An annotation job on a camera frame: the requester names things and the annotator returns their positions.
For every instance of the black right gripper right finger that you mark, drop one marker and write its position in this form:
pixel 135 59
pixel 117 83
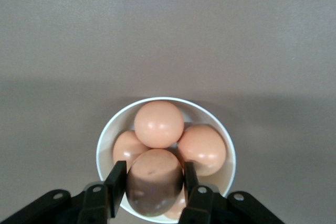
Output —
pixel 191 195

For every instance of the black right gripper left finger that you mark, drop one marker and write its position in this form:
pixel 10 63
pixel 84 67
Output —
pixel 115 190

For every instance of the brown egg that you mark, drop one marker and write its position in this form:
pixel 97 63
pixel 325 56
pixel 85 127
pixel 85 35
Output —
pixel 176 208
pixel 203 148
pixel 126 148
pixel 155 179
pixel 158 124

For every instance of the white round bowl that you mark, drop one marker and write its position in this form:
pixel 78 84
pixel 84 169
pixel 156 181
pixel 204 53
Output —
pixel 105 134

